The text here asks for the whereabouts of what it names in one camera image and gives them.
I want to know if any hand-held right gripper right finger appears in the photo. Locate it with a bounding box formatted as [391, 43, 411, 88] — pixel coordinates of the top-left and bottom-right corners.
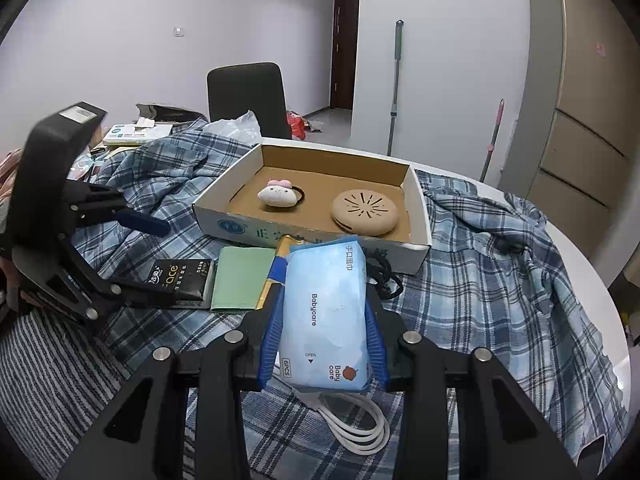
[363, 291, 583, 480]

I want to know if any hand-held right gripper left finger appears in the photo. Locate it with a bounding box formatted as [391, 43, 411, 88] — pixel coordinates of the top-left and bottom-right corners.
[57, 287, 289, 480]

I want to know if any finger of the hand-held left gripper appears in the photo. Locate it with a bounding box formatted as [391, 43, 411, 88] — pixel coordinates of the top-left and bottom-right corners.
[65, 181, 171, 238]
[20, 237, 168, 333]

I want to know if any blue wet wipes pack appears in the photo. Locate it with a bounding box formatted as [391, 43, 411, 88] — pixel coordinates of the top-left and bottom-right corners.
[276, 236, 377, 394]

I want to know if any black hair tie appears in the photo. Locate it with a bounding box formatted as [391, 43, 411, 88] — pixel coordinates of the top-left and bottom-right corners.
[366, 254, 404, 299]
[331, 188, 401, 236]

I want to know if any black tissue pack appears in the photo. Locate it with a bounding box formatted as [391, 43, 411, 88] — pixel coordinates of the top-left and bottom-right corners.
[107, 258, 216, 310]

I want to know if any green card wallet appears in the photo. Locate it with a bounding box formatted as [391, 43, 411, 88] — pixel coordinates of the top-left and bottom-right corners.
[210, 246, 279, 314]

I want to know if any small brown packet box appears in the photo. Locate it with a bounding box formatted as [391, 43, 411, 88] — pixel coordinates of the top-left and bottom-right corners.
[255, 237, 321, 311]

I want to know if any white cable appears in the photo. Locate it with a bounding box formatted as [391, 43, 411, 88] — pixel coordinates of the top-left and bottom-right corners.
[272, 360, 392, 457]

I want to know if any white plush hair tie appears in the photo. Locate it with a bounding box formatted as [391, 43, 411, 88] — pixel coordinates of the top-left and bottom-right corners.
[256, 178, 306, 210]

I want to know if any shallow cardboard box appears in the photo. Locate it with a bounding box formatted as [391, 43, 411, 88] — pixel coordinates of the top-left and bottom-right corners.
[192, 142, 433, 277]

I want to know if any white tissue pack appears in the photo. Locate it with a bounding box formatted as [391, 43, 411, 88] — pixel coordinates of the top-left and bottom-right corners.
[102, 117, 174, 147]

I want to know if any grey striped cloth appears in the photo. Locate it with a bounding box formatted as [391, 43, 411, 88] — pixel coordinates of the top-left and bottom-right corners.
[0, 305, 201, 480]

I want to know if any blue plaid shirt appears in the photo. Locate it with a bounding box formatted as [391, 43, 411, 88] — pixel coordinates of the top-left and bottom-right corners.
[65, 119, 632, 480]

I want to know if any white plastic bag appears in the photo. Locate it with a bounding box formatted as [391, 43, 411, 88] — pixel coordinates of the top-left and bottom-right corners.
[200, 110, 264, 150]

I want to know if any black chair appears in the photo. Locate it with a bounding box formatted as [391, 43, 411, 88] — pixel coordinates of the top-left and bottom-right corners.
[206, 62, 292, 141]

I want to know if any red bag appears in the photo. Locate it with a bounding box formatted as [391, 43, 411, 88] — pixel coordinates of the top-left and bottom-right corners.
[285, 111, 307, 140]

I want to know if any dark brown door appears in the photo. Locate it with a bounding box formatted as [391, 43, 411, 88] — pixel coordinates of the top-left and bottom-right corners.
[329, 0, 360, 111]

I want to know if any gold refrigerator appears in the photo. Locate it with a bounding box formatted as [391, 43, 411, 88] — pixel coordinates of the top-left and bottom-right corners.
[497, 0, 640, 273]

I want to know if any pink handled mop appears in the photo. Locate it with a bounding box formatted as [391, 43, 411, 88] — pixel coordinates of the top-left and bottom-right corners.
[478, 99, 506, 184]

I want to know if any grey mop handle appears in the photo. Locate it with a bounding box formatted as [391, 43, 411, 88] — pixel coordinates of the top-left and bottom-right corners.
[386, 20, 405, 157]

